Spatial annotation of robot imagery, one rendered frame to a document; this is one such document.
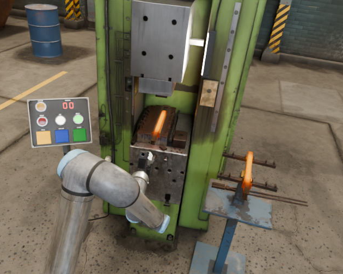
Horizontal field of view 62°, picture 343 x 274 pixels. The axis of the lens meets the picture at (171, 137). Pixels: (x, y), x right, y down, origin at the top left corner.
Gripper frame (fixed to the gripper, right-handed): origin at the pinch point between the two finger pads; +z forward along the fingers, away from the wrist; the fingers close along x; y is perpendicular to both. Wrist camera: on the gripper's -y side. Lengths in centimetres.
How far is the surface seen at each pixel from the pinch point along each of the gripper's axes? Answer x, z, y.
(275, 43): 174, 561, 56
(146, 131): -6.9, 23.3, 1.4
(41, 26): -286, 386, 41
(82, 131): -42.6, 6.6, -2.2
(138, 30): -14, 21, -62
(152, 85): -4.3, 21.3, -32.0
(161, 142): 4.3, 21.3, 6.6
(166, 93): 4.3, 21.3, -28.5
